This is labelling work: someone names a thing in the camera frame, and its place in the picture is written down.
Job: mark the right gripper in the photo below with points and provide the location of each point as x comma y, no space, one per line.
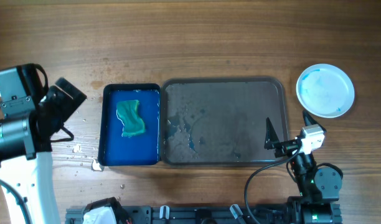
287,146

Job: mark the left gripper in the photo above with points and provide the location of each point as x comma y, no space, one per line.
68,104

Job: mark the white plate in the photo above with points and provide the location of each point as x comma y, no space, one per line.
325,91

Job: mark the green yellow sponge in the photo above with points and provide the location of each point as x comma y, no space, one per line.
127,113

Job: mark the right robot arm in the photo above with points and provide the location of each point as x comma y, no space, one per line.
318,184

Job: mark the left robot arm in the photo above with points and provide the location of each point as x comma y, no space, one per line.
33,111

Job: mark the dark brown serving tray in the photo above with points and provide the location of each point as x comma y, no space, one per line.
220,121

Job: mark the blue water tray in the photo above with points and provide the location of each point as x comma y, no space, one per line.
140,150

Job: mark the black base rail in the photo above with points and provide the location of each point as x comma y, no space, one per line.
203,214

